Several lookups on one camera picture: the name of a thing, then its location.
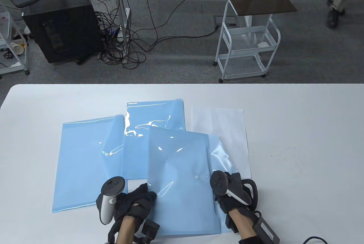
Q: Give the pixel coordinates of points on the person's right hand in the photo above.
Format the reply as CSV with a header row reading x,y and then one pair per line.
x,y
224,204

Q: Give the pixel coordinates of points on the person's left hand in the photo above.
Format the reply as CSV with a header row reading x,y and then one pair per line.
x,y
136,201

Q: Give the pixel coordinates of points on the blue plastic snap folder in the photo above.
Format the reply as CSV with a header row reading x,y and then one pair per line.
x,y
135,156
182,198
82,164

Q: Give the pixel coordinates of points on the white paper sheet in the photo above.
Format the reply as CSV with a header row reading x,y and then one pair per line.
x,y
227,124

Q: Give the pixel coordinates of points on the black right forearm pack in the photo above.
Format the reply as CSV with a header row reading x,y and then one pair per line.
x,y
266,229

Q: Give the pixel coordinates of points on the person's right forearm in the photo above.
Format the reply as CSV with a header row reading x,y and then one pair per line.
x,y
243,224

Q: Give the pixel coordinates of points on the person's left forearm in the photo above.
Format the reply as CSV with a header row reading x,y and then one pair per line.
x,y
125,231

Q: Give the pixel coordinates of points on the black and white right controller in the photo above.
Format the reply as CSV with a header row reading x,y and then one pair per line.
x,y
219,181

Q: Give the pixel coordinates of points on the black and white controller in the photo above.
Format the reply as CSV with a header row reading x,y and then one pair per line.
x,y
113,185
219,181

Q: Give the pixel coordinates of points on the black and white left controller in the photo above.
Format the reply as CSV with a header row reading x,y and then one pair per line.
x,y
113,185

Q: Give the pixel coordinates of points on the paper scrap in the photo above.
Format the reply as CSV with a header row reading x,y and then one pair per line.
x,y
263,44

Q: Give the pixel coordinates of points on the small white rolling cart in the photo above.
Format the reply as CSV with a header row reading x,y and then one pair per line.
x,y
8,69

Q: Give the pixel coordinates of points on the black computer tower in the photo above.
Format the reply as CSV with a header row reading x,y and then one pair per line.
x,y
62,28

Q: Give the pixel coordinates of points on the paper cup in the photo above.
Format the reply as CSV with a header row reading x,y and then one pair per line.
x,y
17,48

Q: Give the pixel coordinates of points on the aluminium desk leg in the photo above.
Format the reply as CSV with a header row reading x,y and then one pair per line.
x,y
121,5

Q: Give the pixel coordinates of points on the white cart with brown top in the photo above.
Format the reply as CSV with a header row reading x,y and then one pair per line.
x,y
261,1

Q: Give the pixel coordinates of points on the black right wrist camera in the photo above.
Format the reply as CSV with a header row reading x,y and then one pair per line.
x,y
231,224

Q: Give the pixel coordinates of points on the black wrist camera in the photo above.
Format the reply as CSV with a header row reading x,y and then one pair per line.
x,y
231,224
150,228

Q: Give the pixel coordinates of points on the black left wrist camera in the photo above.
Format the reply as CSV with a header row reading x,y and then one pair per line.
x,y
150,228

